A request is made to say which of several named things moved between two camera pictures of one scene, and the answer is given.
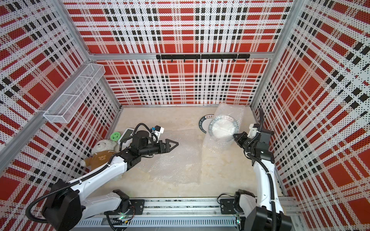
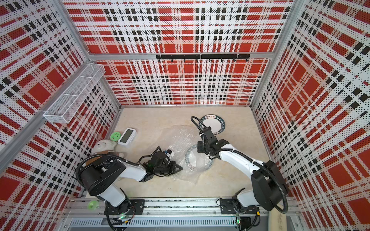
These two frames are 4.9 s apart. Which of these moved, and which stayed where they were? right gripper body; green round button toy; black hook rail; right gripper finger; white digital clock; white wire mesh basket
Moved: right gripper finger; right gripper body
Stayed: white wire mesh basket; white digital clock; black hook rail; green round button toy
